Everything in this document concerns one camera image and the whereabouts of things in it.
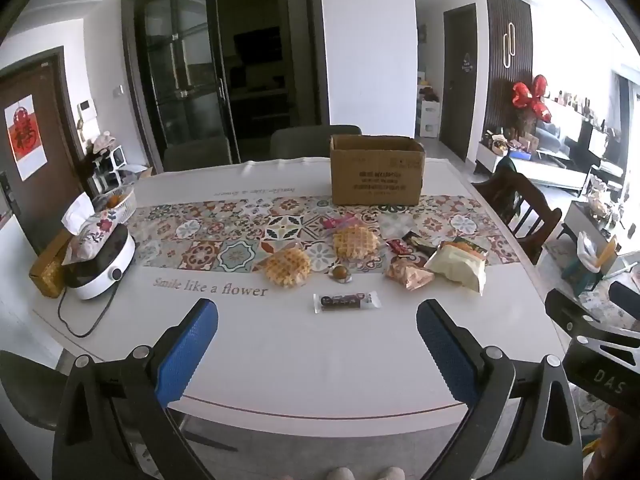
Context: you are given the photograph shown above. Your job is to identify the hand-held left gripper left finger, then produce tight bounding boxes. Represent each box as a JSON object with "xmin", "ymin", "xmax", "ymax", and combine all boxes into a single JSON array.
[{"xmin": 52, "ymin": 298, "xmax": 221, "ymax": 480}]

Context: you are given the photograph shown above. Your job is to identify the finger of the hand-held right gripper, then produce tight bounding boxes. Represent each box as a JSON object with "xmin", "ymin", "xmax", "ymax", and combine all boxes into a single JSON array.
[
  {"xmin": 609, "ymin": 281, "xmax": 640, "ymax": 321},
  {"xmin": 544, "ymin": 288, "xmax": 603, "ymax": 343}
]

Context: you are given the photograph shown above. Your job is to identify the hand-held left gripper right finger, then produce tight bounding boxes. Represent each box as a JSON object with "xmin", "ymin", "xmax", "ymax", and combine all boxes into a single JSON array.
[{"xmin": 416, "ymin": 299, "xmax": 583, "ymax": 480}]

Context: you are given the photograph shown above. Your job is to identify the cream snack bag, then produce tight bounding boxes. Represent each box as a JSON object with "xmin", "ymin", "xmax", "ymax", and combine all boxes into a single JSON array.
[{"xmin": 424, "ymin": 246, "xmax": 488, "ymax": 296}]

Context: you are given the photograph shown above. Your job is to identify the orange patterned snack packet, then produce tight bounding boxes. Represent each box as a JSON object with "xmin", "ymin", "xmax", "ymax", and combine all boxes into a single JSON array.
[{"xmin": 385, "ymin": 256, "xmax": 436, "ymax": 291}]

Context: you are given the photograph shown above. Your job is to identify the green and orange snack packet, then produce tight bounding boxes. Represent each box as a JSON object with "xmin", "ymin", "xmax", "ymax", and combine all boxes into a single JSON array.
[{"xmin": 440, "ymin": 236, "xmax": 491, "ymax": 261}]

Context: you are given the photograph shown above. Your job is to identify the dark chocolate bar packet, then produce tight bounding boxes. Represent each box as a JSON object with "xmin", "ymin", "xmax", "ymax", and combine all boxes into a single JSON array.
[{"xmin": 313, "ymin": 291, "xmax": 382, "ymax": 314}]

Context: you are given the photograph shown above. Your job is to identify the dark snack packet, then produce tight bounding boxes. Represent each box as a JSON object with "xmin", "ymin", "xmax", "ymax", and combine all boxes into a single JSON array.
[{"xmin": 402, "ymin": 230, "xmax": 441, "ymax": 256}]

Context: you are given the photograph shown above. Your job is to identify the bagged yellow waffle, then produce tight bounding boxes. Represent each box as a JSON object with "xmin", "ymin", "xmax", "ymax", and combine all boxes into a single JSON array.
[
  {"xmin": 331, "ymin": 224, "xmax": 382, "ymax": 262},
  {"xmin": 257, "ymin": 245, "xmax": 316, "ymax": 290}
]

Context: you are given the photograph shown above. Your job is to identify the pink snack packet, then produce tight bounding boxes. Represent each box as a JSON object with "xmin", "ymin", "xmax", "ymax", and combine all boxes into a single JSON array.
[{"xmin": 322, "ymin": 215, "xmax": 361, "ymax": 231}]

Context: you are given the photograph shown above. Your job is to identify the brown cardboard box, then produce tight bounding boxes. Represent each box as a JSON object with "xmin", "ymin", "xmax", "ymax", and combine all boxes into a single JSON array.
[{"xmin": 329, "ymin": 134, "xmax": 427, "ymax": 207}]

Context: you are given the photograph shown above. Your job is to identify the green plastic stool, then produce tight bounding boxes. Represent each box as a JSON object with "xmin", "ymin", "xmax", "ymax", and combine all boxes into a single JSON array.
[{"xmin": 562, "ymin": 255, "xmax": 608, "ymax": 297}]

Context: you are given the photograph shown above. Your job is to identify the tile print tablecloth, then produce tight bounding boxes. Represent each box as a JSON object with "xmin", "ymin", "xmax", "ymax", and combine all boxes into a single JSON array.
[{"xmin": 30, "ymin": 152, "xmax": 566, "ymax": 411}]

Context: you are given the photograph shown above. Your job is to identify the dark wooden chair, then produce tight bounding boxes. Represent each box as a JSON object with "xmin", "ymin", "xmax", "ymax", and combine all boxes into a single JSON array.
[{"xmin": 472, "ymin": 157, "xmax": 563, "ymax": 266}]

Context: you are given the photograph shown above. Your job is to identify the white electric cooker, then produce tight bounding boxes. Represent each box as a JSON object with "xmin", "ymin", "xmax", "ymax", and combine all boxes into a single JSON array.
[{"xmin": 62, "ymin": 225, "xmax": 137, "ymax": 302}]

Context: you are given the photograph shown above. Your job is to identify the floral tissue box cover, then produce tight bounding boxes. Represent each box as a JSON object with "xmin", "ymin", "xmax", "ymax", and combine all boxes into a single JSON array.
[{"xmin": 61, "ymin": 192, "xmax": 132, "ymax": 265}]

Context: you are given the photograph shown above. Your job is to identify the white plastic basket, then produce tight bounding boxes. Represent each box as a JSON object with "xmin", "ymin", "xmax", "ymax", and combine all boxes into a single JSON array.
[{"xmin": 97, "ymin": 187, "xmax": 138, "ymax": 221}]

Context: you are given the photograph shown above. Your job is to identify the yellow patterned box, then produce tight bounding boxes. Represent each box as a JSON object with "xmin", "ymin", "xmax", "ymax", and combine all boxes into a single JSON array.
[{"xmin": 28, "ymin": 230, "xmax": 71, "ymax": 300}]

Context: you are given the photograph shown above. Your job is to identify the blue sofa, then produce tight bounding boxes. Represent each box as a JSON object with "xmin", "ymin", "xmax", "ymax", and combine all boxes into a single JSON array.
[{"xmin": 520, "ymin": 124, "xmax": 583, "ymax": 163}]

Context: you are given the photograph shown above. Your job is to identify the grey upholstered chair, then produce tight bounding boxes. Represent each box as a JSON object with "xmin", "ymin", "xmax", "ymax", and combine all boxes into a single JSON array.
[
  {"xmin": 270, "ymin": 125, "xmax": 363, "ymax": 161},
  {"xmin": 162, "ymin": 135, "xmax": 233, "ymax": 173}
]

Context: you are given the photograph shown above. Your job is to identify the red foil balloons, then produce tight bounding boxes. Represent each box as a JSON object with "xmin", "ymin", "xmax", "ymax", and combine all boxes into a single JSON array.
[{"xmin": 510, "ymin": 74, "xmax": 553, "ymax": 123}]

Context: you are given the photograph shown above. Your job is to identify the dark interior door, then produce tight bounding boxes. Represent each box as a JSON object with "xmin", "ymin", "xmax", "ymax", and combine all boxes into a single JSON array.
[{"xmin": 439, "ymin": 2, "xmax": 478, "ymax": 163}]

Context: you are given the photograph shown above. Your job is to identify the brown entrance door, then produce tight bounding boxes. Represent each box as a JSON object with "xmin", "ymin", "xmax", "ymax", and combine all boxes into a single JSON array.
[{"xmin": 0, "ymin": 46, "xmax": 91, "ymax": 256}]

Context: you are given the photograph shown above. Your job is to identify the red paper door poster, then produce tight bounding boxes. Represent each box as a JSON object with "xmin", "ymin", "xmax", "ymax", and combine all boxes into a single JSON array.
[{"xmin": 4, "ymin": 94, "xmax": 49, "ymax": 181}]

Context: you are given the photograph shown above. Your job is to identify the black framed glass sliding door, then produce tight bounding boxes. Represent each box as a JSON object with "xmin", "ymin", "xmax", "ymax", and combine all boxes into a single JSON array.
[{"xmin": 121, "ymin": 0, "xmax": 331, "ymax": 173}]

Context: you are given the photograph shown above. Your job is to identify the black power cable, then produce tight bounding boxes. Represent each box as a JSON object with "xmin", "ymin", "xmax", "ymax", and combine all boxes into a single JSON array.
[{"xmin": 56, "ymin": 285, "xmax": 123, "ymax": 338}]

